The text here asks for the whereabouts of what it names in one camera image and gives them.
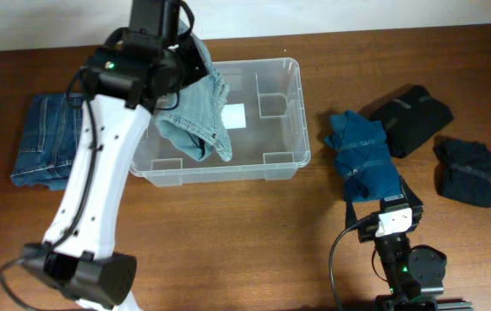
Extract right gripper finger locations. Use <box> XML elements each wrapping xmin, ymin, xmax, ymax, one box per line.
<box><xmin>399</xmin><ymin>175</ymin><xmax>424</xmax><ymax>209</ymax></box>
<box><xmin>345</xmin><ymin>199</ymin><xmax>358</xmax><ymax>229</ymax></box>

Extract small black garment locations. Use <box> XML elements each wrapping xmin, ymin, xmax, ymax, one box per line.
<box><xmin>434</xmin><ymin>138</ymin><xmax>491</xmax><ymax>208</ymax></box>

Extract teal shirt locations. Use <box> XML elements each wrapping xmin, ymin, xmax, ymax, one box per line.
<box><xmin>324</xmin><ymin>111</ymin><xmax>402</xmax><ymax>202</ymax></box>

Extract large black garment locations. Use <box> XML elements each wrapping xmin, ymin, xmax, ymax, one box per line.
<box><xmin>369</xmin><ymin>85</ymin><xmax>454</xmax><ymax>158</ymax></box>

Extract light blue jeans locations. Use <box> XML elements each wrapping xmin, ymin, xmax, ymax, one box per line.
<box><xmin>153</xmin><ymin>35</ymin><xmax>233</xmax><ymax>162</ymax></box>

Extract clear plastic storage container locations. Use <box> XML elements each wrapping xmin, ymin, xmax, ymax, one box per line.
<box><xmin>130</xmin><ymin>58</ymin><xmax>311</xmax><ymax>187</ymax></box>

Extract dark blue jeans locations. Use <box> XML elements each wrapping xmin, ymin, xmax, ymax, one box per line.
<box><xmin>10</xmin><ymin>93</ymin><xmax>84</xmax><ymax>191</ymax></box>

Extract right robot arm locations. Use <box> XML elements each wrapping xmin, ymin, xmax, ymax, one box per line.
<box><xmin>345</xmin><ymin>178</ymin><xmax>447</xmax><ymax>303</ymax></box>

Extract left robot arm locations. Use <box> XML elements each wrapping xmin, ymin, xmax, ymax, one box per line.
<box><xmin>16</xmin><ymin>0</ymin><xmax>207</xmax><ymax>310</ymax></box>

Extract white label in container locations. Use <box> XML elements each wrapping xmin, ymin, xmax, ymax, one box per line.
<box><xmin>221</xmin><ymin>104</ymin><xmax>246</xmax><ymax>130</ymax></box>

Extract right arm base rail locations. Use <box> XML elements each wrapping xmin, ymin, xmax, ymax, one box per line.
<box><xmin>375</xmin><ymin>295</ymin><xmax>475</xmax><ymax>311</ymax></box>

